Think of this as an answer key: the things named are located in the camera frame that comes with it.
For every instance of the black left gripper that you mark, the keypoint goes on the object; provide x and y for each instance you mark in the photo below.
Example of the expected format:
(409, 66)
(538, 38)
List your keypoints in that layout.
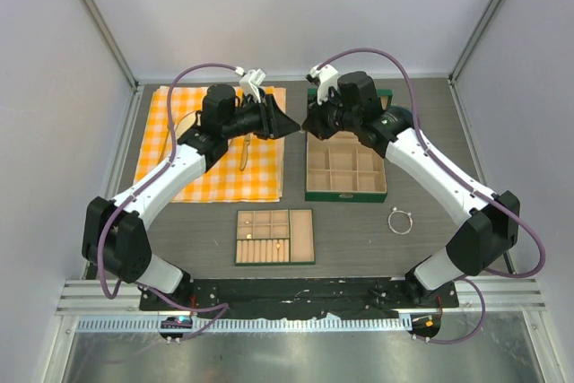
(273, 122)

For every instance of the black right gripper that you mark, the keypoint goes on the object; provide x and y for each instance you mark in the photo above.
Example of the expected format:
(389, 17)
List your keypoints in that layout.
(314, 123)

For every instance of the green jewelry tray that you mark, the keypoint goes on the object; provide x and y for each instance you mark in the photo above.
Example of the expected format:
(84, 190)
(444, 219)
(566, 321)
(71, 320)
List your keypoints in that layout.
(275, 237)

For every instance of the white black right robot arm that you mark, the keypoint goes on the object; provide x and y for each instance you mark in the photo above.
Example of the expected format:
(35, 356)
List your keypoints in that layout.
(486, 228)

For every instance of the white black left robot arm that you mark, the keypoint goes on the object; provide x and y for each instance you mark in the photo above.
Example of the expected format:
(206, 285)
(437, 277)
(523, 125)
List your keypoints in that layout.
(115, 230)

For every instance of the green jewelry box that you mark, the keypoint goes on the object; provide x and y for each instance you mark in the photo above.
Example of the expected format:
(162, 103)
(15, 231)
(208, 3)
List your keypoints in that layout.
(341, 169)

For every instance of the gold knife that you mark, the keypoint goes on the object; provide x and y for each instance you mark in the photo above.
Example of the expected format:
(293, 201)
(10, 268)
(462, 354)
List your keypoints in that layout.
(244, 153)

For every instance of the yellow white checkered cloth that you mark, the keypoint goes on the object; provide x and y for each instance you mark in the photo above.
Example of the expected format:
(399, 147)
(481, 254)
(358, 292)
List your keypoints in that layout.
(260, 182)

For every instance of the blue ceramic bowl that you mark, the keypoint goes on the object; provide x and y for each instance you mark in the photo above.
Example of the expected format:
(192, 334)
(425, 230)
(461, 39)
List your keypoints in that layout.
(401, 111)

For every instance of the cream plate with branch pattern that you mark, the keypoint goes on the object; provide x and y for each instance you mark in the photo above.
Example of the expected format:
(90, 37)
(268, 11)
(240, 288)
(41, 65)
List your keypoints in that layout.
(187, 121)

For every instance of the gold fork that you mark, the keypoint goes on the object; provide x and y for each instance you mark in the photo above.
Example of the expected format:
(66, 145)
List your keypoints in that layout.
(171, 131)

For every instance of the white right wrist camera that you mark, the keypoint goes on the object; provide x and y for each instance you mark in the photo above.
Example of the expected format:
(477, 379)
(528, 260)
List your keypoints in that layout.
(324, 77)

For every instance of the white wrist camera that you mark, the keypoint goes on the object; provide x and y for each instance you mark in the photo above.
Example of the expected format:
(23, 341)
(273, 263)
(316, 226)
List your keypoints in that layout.
(324, 77)
(250, 81)

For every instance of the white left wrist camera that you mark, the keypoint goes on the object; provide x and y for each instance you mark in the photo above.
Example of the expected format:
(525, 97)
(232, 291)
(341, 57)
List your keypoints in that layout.
(250, 81)

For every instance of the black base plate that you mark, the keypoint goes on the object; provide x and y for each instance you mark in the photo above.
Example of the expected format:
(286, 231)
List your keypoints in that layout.
(300, 298)

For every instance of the aluminium front rail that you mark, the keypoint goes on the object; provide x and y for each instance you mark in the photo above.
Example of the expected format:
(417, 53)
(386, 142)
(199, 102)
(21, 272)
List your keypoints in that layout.
(96, 314)

